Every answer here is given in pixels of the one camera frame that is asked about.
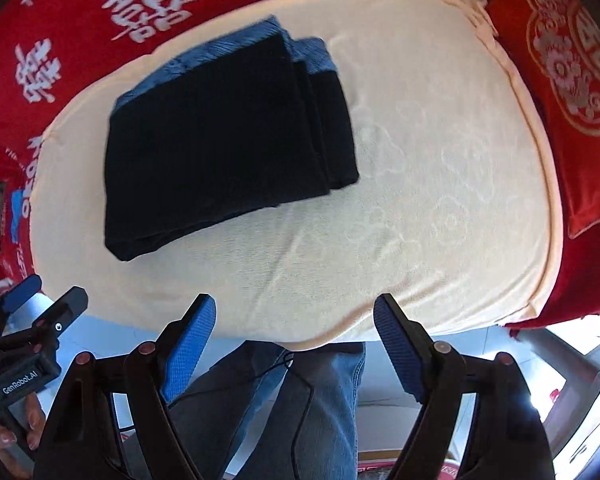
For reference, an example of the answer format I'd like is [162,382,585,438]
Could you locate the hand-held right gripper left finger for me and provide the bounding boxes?
[32,294,217,480]

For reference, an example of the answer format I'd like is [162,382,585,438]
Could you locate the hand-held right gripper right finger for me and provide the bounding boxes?
[373,294,556,480]

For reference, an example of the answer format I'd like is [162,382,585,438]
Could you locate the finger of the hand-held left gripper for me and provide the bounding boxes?
[32,286,90,342]
[0,274,44,315]

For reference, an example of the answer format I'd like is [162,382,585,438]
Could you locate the dark navy pants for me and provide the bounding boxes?
[102,16,361,262]

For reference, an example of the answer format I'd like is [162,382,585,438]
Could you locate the person's left hand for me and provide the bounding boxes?
[0,393,48,453]

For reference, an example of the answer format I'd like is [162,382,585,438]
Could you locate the cream embossed blanket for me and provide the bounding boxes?
[30,0,566,352]

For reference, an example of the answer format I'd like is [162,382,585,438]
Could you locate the person's blue jeans legs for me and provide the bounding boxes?
[169,340,369,480]

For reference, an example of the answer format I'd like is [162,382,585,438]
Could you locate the red printed blanket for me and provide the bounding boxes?
[0,0,600,333]

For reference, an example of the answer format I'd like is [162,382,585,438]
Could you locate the red embroidered cushion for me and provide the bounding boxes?
[485,0,600,241]

